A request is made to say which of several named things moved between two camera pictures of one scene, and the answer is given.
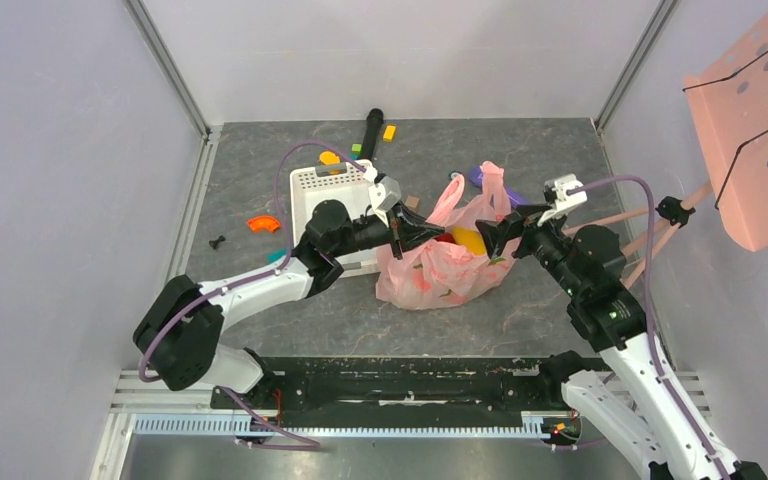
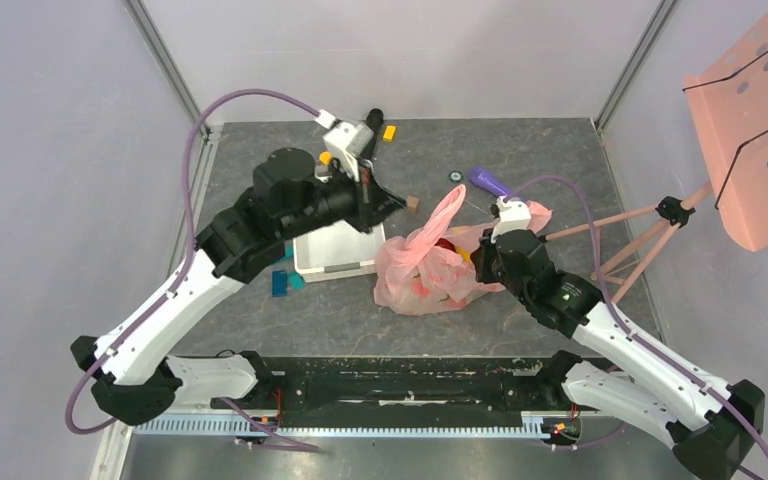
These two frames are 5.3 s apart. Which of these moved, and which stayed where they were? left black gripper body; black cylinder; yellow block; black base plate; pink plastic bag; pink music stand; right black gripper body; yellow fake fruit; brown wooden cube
Moved: yellow fake fruit; right black gripper body; pink plastic bag; left black gripper body
Stayed: pink music stand; yellow block; brown wooden cube; black base plate; black cylinder
